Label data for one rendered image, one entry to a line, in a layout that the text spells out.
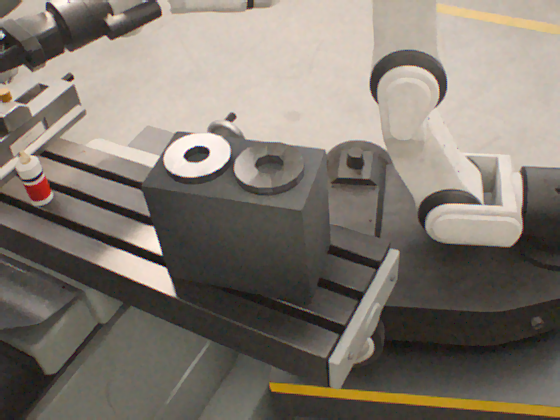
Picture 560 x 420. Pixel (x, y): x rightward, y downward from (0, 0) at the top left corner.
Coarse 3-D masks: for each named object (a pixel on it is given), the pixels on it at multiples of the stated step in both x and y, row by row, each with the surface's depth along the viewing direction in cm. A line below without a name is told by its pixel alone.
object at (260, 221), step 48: (192, 144) 90; (240, 144) 91; (288, 144) 88; (144, 192) 87; (192, 192) 85; (240, 192) 84; (288, 192) 83; (192, 240) 91; (240, 240) 88; (288, 240) 85; (240, 288) 96; (288, 288) 92
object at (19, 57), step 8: (8, 48) 97; (16, 48) 97; (0, 56) 96; (8, 56) 97; (16, 56) 97; (24, 56) 98; (0, 64) 97; (8, 64) 98; (16, 64) 99; (24, 64) 100; (0, 72) 97
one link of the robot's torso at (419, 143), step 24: (408, 72) 115; (384, 96) 120; (408, 96) 118; (432, 96) 118; (384, 120) 124; (408, 120) 122; (432, 120) 130; (408, 144) 128; (432, 144) 131; (456, 144) 142; (408, 168) 136; (432, 168) 135; (456, 168) 136; (432, 192) 140; (456, 192) 137; (480, 192) 141
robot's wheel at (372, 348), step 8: (376, 328) 139; (376, 336) 139; (384, 336) 143; (368, 344) 143; (376, 344) 141; (360, 352) 146; (368, 352) 143; (376, 352) 143; (360, 360) 146; (368, 360) 146
